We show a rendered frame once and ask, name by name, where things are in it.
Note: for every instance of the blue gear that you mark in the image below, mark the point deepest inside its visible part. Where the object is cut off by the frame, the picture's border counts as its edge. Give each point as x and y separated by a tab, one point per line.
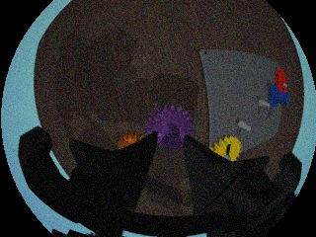
276	96

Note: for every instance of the purple gear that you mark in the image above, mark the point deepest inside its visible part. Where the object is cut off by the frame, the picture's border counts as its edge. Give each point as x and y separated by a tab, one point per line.
171	125

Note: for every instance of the red gear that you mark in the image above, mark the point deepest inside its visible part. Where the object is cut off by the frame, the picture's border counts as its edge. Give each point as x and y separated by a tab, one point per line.
280	79

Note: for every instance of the orange gear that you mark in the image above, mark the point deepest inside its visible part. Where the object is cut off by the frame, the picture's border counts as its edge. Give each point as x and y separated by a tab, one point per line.
127	139

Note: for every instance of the yellow gear with black stripe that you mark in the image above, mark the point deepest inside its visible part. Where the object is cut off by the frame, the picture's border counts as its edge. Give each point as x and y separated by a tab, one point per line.
230	146

